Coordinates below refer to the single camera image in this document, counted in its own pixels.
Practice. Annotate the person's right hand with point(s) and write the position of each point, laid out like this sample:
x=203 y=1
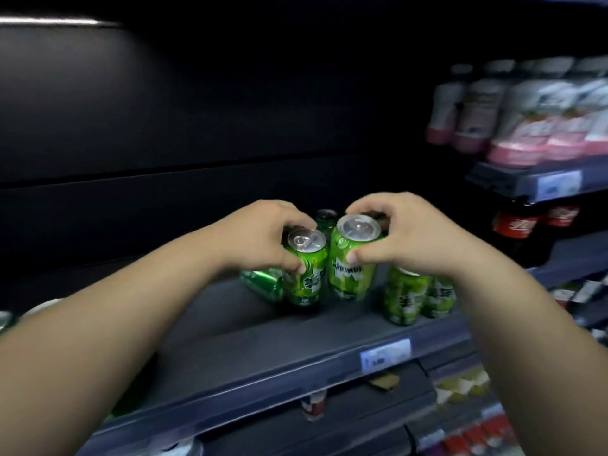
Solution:
x=418 y=242

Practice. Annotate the person's left hand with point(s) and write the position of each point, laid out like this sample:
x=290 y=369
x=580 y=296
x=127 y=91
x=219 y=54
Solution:
x=256 y=237

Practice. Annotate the person's right thumb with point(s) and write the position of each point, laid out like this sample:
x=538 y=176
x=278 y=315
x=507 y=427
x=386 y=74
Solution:
x=363 y=255

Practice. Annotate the person's left thumb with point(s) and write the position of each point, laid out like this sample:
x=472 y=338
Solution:
x=293 y=263

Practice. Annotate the green soda can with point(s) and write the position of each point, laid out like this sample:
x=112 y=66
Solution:
x=403 y=299
x=308 y=280
x=349 y=280
x=439 y=299
x=263 y=282
x=327 y=222

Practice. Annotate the person's right forearm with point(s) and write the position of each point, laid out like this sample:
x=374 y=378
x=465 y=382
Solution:
x=532 y=356

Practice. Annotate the person's left forearm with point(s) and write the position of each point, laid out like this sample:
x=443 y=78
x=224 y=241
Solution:
x=95 y=337

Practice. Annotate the dark grey shelf board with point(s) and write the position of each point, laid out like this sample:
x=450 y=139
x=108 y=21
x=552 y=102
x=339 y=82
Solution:
x=513 y=178
x=342 y=422
x=266 y=346

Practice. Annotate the white blue price label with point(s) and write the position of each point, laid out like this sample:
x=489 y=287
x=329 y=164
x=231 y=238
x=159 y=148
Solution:
x=385 y=356
x=560 y=182

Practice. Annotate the brown paper scrap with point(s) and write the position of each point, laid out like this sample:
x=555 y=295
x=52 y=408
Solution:
x=384 y=382

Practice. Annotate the red white can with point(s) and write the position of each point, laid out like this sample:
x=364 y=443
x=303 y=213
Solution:
x=314 y=406

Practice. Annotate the red label cola bottle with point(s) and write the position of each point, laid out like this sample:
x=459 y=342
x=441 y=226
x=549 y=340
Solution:
x=515 y=227
x=561 y=216

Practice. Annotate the green white packets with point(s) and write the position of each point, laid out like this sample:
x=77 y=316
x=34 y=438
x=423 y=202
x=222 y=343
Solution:
x=463 y=384

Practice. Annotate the row of pink white bottles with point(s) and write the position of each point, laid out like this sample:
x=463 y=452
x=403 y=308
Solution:
x=527 y=118

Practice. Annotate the row of red packets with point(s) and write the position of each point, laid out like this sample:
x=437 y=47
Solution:
x=479 y=436

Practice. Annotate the white shelf light strip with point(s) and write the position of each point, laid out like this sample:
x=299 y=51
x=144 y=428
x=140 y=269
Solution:
x=57 y=21

